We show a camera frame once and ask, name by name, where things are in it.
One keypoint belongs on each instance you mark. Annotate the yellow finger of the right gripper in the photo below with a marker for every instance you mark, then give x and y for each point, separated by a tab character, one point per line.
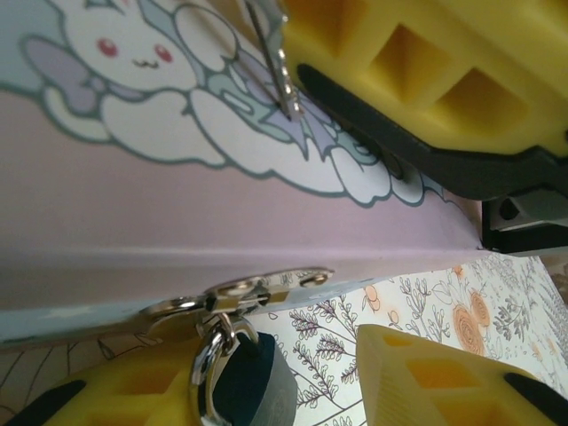
421	57

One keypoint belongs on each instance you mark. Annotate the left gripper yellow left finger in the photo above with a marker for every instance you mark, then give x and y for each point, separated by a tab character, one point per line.
124	386

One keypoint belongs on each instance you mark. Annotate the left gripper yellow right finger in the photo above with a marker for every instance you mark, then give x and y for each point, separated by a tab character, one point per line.
444	390

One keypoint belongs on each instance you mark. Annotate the teal padlock with silver shackle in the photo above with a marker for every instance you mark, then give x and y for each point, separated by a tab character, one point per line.
253	381

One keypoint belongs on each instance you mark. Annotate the silver hasp latch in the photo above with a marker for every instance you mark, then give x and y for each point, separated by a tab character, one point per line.
248	290

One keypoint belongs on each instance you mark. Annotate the cartoon bunny tin box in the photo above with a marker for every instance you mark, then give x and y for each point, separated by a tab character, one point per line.
133	199

